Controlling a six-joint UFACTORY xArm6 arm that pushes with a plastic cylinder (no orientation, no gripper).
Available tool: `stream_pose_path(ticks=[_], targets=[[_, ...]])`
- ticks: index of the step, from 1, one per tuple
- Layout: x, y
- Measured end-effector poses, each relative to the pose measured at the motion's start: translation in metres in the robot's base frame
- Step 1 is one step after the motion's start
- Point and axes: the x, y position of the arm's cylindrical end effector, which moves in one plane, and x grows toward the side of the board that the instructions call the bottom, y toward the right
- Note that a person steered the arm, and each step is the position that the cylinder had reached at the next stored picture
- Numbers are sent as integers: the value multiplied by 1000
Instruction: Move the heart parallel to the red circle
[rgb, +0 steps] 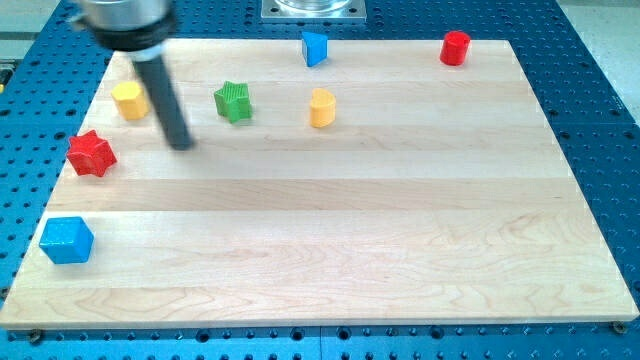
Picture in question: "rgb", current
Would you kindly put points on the red cylinder block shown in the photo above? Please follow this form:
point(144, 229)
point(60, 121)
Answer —
point(454, 48)

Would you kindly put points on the light wooden board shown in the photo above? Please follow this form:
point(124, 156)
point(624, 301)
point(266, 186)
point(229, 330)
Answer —
point(438, 195)

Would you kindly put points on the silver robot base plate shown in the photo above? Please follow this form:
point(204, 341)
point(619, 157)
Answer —
point(287, 11)

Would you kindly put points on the yellow hexagon block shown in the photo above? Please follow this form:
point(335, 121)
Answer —
point(130, 100)

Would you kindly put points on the blue triangular block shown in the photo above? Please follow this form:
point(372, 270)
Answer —
point(314, 48)

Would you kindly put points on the green star block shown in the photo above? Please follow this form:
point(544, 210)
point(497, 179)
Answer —
point(233, 101)

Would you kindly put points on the blue cube block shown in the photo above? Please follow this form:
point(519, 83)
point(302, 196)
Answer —
point(66, 240)

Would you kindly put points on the blue perforated table plate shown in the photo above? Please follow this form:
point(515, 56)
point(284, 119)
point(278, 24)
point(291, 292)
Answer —
point(50, 91)

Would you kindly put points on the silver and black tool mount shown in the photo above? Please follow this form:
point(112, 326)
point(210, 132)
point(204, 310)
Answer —
point(135, 27)

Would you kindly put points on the red star block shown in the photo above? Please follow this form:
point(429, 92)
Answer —
point(90, 154)

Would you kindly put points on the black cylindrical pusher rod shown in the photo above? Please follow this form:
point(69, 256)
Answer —
point(158, 84)

